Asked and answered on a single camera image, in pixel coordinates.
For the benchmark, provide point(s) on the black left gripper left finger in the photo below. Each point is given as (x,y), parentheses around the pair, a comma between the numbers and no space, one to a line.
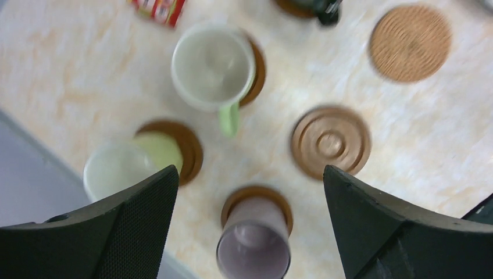
(121,236)

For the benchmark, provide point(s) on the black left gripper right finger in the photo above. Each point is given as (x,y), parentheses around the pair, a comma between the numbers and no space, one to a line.
(381,236)

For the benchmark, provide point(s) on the yellow-green mug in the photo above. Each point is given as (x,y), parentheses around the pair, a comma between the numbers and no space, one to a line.
(121,164)

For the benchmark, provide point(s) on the brown wooden round coaster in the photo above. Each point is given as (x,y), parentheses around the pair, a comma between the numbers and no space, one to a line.
(185,146)

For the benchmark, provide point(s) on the purple mug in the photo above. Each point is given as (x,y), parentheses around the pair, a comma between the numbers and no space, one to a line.
(254,242)

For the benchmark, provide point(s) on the light green mug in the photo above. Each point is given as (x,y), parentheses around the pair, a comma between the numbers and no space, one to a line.
(213,67)

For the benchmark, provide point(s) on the woven rattan coaster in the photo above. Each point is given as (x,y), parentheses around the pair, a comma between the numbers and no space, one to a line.
(410,42)

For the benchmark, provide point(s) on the dark brown round coaster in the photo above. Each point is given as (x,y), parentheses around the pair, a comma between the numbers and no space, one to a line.
(260,75)

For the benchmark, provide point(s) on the dark green mug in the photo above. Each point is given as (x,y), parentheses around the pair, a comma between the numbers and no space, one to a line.
(326,11)

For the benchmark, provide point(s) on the dark brown wooden coaster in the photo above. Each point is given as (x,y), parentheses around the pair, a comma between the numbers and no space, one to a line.
(292,9)

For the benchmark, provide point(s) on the red snack packet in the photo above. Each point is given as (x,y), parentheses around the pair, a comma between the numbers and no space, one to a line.
(164,12)

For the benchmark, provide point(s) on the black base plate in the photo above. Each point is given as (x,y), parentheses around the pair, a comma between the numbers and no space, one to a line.
(482,213)

